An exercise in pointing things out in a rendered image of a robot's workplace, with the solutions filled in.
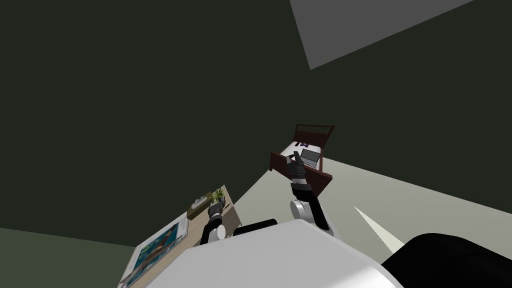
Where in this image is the light wooden table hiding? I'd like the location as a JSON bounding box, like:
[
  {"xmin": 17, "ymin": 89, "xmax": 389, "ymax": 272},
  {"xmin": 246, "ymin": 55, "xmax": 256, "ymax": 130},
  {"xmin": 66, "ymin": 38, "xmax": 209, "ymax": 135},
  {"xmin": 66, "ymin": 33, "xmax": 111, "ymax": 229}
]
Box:
[{"xmin": 118, "ymin": 184, "xmax": 243, "ymax": 288}]

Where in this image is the olive green tissue box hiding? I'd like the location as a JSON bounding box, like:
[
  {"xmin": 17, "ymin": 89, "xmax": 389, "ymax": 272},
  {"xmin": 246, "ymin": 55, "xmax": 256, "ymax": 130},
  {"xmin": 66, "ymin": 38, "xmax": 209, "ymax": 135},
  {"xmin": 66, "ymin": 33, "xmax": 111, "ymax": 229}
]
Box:
[{"xmin": 186, "ymin": 192, "xmax": 215, "ymax": 221}]

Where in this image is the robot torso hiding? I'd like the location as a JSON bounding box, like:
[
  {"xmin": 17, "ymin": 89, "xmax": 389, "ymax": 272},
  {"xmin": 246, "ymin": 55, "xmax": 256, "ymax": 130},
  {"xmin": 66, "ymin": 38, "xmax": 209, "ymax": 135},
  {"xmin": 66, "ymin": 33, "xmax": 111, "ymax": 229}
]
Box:
[{"xmin": 147, "ymin": 218, "xmax": 406, "ymax": 288}]

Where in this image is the blue picture book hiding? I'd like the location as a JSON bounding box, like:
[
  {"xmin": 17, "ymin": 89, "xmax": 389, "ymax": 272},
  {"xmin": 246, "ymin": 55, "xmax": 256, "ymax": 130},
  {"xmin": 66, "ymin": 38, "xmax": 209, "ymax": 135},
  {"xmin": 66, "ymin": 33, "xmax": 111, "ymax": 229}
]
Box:
[{"xmin": 121, "ymin": 213, "xmax": 190, "ymax": 288}]

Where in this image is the small green potted plant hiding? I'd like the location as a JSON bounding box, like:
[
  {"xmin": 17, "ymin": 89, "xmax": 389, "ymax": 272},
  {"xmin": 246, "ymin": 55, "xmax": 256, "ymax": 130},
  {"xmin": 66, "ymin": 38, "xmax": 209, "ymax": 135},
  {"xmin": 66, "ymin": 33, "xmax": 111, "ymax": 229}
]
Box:
[{"xmin": 210, "ymin": 186, "xmax": 227, "ymax": 204}]

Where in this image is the dark brown wooden bed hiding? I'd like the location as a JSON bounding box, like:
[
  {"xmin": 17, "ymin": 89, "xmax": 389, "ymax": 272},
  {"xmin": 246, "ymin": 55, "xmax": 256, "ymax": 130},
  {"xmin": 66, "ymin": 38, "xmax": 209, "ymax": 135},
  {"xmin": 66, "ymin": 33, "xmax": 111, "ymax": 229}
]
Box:
[{"xmin": 268, "ymin": 123, "xmax": 337, "ymax": 198}]

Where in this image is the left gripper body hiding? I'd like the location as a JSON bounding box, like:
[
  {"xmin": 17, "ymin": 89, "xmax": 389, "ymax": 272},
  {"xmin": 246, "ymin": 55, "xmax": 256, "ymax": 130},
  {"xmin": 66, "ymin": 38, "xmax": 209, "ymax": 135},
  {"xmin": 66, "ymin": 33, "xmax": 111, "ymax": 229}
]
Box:
[{"xmin": 207, "ymin": 200, "xmax": 227, "ymax": 218}]

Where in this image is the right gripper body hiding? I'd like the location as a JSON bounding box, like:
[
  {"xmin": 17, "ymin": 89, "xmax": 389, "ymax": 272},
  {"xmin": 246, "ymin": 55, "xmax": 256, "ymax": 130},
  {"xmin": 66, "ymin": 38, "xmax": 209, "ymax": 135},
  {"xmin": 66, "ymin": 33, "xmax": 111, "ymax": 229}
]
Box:
[{"xmin": 288, "ymin": 162, "xmax": 312, "ymax": 186}]

